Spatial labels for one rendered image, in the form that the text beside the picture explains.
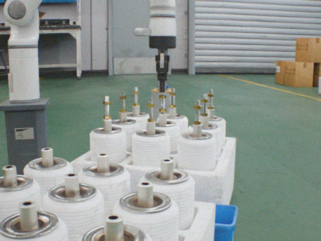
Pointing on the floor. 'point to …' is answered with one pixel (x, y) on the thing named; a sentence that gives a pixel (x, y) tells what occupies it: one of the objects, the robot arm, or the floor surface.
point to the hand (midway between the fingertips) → (162, 87)
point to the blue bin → (225, 222)
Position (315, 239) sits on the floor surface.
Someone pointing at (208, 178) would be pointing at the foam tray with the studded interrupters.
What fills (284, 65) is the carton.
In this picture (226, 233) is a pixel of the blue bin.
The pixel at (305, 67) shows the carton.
